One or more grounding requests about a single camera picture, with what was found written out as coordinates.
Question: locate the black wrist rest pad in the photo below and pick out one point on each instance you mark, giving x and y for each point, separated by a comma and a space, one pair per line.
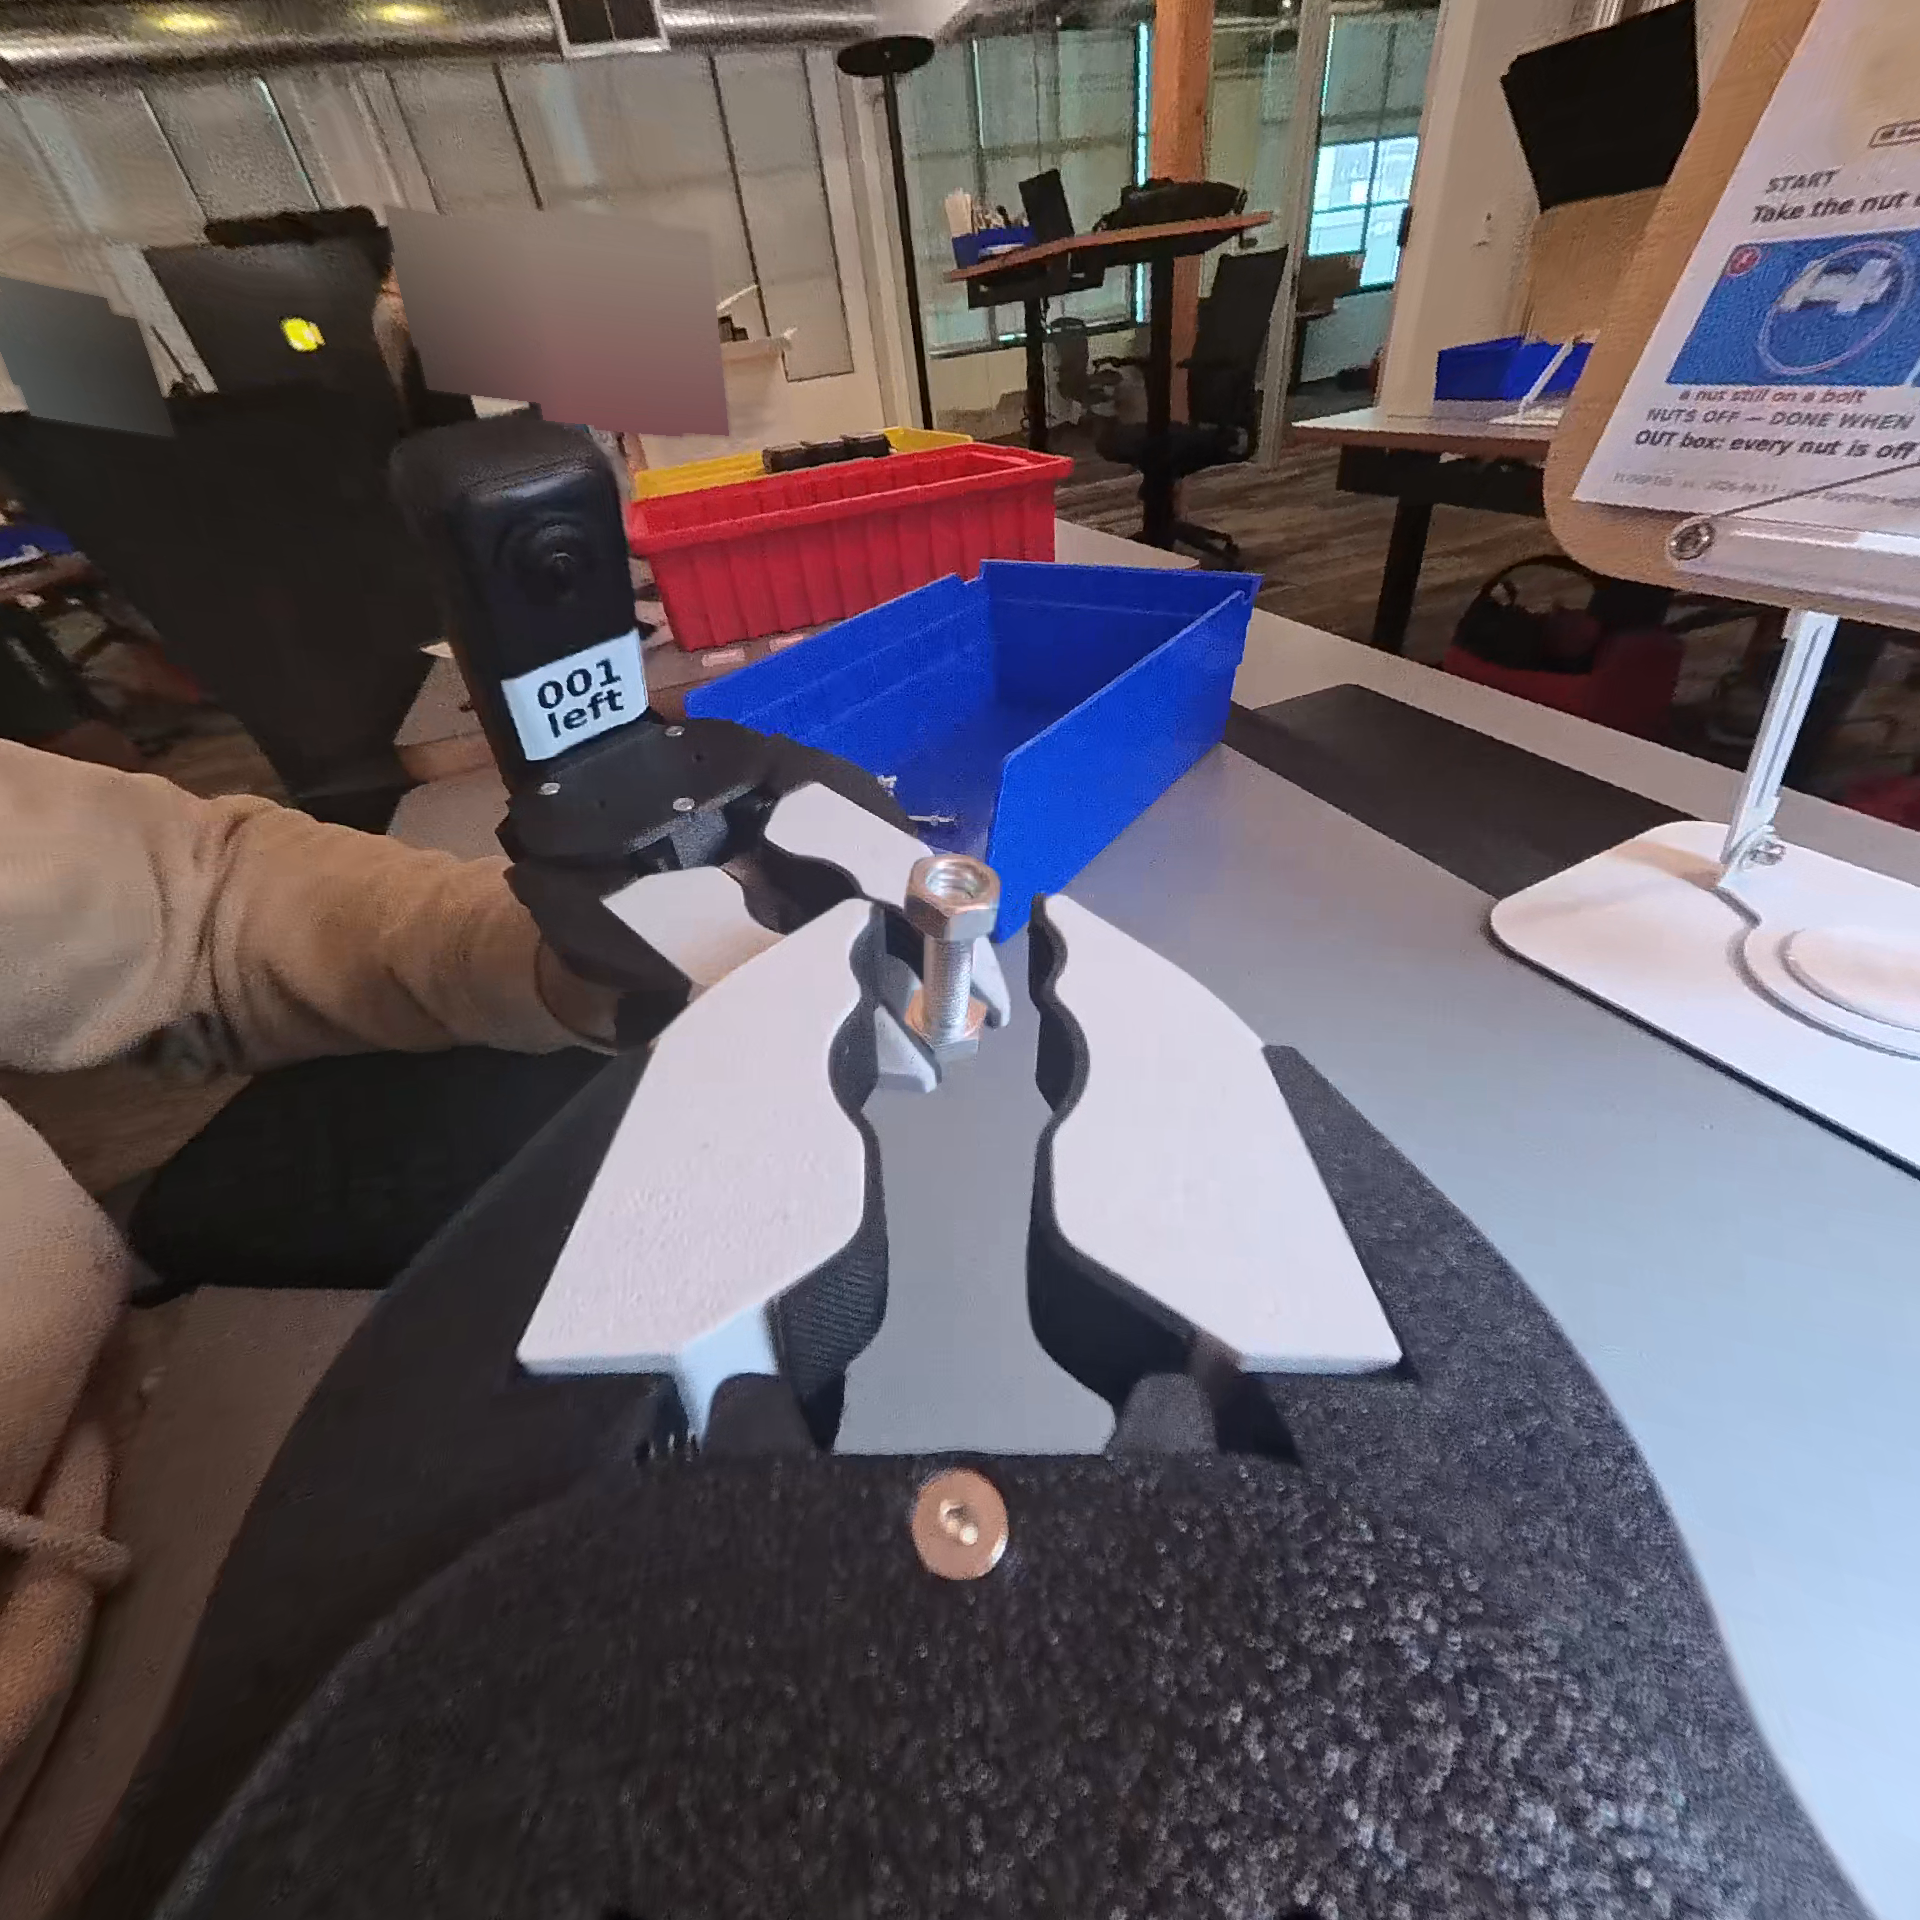
331, 1170

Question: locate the black mesh office chair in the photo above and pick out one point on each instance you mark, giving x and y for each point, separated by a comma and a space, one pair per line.
271, 510

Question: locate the wooden office desk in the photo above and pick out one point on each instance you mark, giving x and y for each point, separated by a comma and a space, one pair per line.
1410, 437

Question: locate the steel hex bolt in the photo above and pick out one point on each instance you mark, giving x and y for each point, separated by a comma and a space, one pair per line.
958, 984

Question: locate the printed instruction sheet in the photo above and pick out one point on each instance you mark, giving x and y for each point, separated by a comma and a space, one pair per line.
1801, 331

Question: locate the person's torso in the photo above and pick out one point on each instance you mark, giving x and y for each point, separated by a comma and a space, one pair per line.
46, 1351

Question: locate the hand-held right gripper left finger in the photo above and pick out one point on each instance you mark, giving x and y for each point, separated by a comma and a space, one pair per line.
720, 1187

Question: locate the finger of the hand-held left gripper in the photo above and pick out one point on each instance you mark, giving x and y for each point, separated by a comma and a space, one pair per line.
696, 924
847, 846

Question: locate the black computer monitor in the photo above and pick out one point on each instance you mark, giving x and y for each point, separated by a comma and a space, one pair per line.
1607, 106

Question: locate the black backpack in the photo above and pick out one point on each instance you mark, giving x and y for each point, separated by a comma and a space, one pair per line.
1170, 204

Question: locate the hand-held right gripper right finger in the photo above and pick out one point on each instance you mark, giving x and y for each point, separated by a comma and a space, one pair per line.
1217, 1187

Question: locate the red plastic bin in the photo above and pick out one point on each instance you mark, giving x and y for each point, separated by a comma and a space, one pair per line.
841, 540

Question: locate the yellow plastic bin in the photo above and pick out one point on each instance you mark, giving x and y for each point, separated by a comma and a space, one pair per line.
720, 466

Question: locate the wooden standing desk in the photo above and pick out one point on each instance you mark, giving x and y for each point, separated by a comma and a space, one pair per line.
1110, 240

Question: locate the red bag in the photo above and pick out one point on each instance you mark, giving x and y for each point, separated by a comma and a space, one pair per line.
1561, 646

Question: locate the black floor lamp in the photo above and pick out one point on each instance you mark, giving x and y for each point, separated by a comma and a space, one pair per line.
901, 240

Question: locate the person's left forearm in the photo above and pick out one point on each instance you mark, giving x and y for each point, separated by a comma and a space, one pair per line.
271, 900

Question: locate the white document stand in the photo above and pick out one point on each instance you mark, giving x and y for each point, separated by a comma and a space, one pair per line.
1681, 900

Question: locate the blue plastic bin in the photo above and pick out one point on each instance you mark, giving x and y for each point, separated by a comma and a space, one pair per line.
1110, 751
1500, 371

